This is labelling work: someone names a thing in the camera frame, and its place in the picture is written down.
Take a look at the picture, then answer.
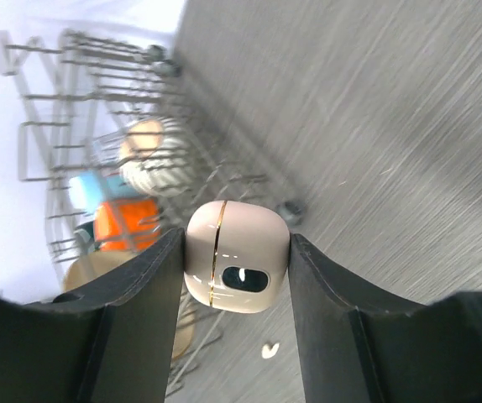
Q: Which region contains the beige plate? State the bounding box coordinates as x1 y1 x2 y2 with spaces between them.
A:
62 249 196 362

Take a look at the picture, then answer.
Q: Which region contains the orange mug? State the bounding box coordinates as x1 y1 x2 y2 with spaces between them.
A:
94 199 161 251

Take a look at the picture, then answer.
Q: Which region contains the striped ceramic bowl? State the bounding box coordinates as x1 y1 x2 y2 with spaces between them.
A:
118 117 196 197

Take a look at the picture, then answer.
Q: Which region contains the beige earbud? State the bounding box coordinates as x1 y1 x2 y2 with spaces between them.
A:
261 342 280 359

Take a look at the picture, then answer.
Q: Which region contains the grey wire dish rack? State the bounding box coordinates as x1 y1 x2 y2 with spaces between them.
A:
0 29 307 395

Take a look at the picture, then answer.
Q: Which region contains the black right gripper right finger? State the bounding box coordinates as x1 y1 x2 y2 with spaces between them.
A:
289 234 482 403

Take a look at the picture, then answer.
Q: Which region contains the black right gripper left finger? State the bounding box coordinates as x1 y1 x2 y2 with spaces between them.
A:
0 229 184 403

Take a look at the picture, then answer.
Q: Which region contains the light blue mug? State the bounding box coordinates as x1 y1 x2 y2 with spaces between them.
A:
68 171 137 208

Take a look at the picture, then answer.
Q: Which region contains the beige earbud charging case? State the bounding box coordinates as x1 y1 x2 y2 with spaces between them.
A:
184 200 291 314

